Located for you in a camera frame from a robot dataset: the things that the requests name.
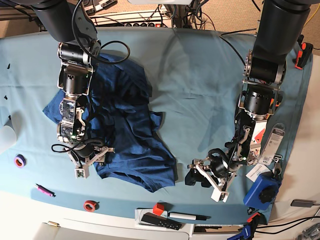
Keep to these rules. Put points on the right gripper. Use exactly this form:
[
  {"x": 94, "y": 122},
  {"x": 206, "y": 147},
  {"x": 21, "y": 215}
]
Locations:
[{"x": 90, "y": 151}]

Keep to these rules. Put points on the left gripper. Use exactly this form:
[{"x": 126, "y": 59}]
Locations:
[{"x": 217, "y": 170}]

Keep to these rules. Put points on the blue t-shirt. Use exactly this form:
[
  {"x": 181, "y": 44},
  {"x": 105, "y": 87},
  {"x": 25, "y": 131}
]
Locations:
[{"x": 120, "y": 116}]

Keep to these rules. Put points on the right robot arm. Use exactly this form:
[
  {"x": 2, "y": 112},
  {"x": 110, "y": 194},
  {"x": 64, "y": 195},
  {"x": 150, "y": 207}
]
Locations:
[{"x": 78, "y": 50}]

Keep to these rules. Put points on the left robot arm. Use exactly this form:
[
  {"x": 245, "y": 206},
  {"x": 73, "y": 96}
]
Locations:
[{"x": 279, "y": 28}]

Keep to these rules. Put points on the white black marker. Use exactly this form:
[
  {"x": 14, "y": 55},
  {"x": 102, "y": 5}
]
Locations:
[{"x": 184, "y": 216}]

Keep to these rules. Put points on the red tape roll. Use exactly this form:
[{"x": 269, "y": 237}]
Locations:
[{"x": 90, "y": 205}]

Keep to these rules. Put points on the red cube block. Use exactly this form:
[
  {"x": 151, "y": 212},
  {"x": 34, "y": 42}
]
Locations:
[{"x": 158, "y": 209}]

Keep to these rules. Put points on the white paper tag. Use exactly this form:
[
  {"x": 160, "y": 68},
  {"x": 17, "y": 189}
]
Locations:
[{"x": 256, "y": 171}]

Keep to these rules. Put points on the black remote control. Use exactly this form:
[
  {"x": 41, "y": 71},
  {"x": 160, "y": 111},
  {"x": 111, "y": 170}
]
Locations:
[{"x": 160, "y": 221}]

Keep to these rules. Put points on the blue box with knob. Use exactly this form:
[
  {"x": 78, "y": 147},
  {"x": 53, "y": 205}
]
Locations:
[{"x": 263, "y": 191}]

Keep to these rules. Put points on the pink marker pen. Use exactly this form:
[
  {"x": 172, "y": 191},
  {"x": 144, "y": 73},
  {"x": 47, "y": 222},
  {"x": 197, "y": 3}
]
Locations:
[{"x": 45, "y": 190}]

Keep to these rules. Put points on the blue orange bottom clamp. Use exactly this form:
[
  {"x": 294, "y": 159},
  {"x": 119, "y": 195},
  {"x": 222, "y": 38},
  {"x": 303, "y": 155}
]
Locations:
[{"x": 249, "y": 229}]

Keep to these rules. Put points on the metal keys carabiner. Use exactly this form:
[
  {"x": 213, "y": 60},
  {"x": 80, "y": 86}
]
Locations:
[{"x": 277, "y": 167}]

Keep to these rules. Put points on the purple tape roll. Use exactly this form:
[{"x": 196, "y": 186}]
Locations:
[{"x": 20, "y": 161}]

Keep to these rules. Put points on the packaged tool blister card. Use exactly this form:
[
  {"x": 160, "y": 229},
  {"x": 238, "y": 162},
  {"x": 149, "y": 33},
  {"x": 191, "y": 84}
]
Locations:
[{"x": 272, "y": 144}]

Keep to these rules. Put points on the white translucent cup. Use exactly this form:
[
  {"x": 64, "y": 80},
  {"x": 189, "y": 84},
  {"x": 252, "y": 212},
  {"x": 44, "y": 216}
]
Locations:
[{"x": 8, "y": 138}]

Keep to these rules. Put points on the light blue table cloth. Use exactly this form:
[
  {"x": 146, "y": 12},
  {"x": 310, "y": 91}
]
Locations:
[{"x": 195, "y": 79}]

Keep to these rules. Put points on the grey adapter box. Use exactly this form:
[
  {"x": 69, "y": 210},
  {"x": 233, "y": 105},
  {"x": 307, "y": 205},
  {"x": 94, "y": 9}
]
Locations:
[{"x": 302, "y": 203}]

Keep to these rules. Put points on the orange black utility knife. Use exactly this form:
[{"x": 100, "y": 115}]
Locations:
[{"x": 277, "y": 100}]

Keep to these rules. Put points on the power strip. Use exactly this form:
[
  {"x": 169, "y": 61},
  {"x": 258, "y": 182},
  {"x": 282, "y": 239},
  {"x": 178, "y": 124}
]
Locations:
[{"x": 146, "y": 18}]

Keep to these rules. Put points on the orange black clamp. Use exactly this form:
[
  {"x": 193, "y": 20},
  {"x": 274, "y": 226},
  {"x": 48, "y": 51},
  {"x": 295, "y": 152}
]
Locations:
[{"x": 303, "y": 55}]

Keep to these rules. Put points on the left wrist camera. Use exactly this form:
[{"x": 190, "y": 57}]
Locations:
[{"x": 218, "y": 195}]

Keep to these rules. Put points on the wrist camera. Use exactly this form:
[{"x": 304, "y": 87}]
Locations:
[
  {"x": 82, "y": 173},
  {"x": 218, "y": 195}
]

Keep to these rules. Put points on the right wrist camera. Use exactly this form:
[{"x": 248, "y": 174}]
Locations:
[{"x": 82, "y": 173}]

